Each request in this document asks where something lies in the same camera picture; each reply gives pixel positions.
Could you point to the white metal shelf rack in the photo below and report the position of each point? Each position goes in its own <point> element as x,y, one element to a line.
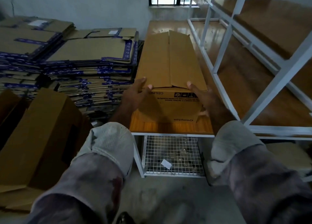
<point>275,80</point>

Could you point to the person's right hand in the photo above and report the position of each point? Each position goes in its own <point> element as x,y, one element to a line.
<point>207,100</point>

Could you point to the person's light grey shirt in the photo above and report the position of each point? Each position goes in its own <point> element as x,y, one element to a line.
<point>97,172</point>

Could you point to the assembled boxes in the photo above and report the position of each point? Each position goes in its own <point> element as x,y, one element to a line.
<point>12,199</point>

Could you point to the stack of cardboard boxes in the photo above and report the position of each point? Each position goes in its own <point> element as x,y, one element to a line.
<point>29,36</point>
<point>87,49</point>

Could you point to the white paper tag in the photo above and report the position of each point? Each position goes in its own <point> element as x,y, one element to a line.
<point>166,164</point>

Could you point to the person's dark shoe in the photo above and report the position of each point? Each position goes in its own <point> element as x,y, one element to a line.
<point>126,219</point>

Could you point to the crumpled tape scraps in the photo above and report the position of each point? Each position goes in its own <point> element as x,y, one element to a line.
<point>181,155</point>

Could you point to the wooden table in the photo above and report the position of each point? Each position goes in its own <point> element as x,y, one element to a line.
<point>139,126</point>

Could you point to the person's left forearm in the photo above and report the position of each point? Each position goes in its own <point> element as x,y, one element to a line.
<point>122,118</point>

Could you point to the person's left hand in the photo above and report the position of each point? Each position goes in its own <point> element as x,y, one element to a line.
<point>134,97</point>

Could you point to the person's right forearm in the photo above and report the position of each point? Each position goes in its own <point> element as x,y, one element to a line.
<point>222,120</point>

